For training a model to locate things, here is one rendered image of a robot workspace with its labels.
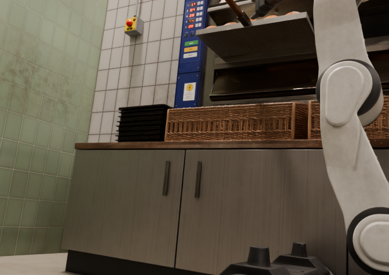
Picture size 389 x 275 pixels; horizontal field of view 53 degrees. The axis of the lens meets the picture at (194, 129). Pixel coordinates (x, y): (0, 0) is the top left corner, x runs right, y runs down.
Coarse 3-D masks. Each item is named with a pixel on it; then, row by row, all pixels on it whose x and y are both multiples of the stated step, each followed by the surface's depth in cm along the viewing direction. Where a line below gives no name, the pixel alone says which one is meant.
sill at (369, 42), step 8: (368, 40) 182; (376, 40) 181; (384, 40) 179; (296, 48) 199; (304, 48) 197; (312, 48) 195; (232, 56) 217; (240, 56) 214; (248, 56) 212; (256, 56) 209; (264, 56) 207; (272, 56) 205; (280, 56) 203
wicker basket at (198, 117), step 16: (176, 112) 165; (192, 112) 162; (208, 112) 158; (224, 112) 154; (240, 112) 151; (256, 112) 148; (272, 112) 145; (288, 112) 142; (304, 112) 156; (176, 128) 163; (192, 128) 185; (208, 128) 156; (224, 128) 153; (240, 128) 197; (256, 128) 147; (272, 128) 189; (288, 128) 185; (304, 128) 157
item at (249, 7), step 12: (288, 0) 194; (300, 0) 193; (312, 0) 192; (372, 0) 185; (384, 0) 184; (216, 12) 212; (228, 12) 211; (252, 12) 208; (288, 12) 203; (300, 12) 201; (312, 12) 200; (216, 24) 223
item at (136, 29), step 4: (132, 20) 251; (136, 20) 250; (140, 20) 252; (132, 24) 250; (136, 24) 249; (140, 24) 252; (124, 28) 253; (128, 28) 251; (132, 28) 249; (136, 28) 248; (140, 28) 252; (124, 32) 253; (128, 32) 252; (132, 32) 252; (136, 32) 251; (140, 32) 252
